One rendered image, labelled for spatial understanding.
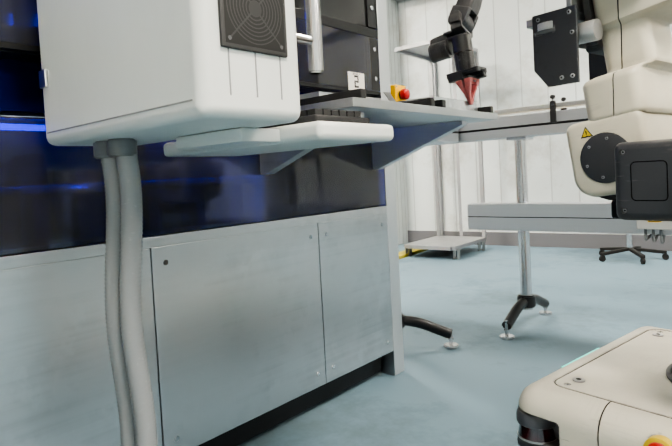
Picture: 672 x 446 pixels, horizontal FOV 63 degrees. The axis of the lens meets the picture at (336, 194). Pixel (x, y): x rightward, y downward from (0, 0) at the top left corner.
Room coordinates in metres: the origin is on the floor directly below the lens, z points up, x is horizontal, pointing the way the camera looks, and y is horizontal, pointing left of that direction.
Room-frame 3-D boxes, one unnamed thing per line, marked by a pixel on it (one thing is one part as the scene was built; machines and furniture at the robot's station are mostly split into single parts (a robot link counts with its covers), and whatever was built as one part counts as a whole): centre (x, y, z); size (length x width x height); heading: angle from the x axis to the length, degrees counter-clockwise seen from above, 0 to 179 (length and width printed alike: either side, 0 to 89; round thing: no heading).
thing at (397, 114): (1.56, -0.09, 0.87); 0.70 x 0.48 x 0.02; 139
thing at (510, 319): (2.41, -0.83, 0.07); 0.50 x 0.08 x 0.14; 139
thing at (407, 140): (1.74, -0.27, 0.80); 0.34 x 0.03 x 0.13; 49
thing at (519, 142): (2.41, -0.83, 0.46); 0.09 x 0.09 x 0.77; 49
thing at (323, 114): (1.05, 0.13, 0.82); 0.40 x 0.14 x 0.02; 48
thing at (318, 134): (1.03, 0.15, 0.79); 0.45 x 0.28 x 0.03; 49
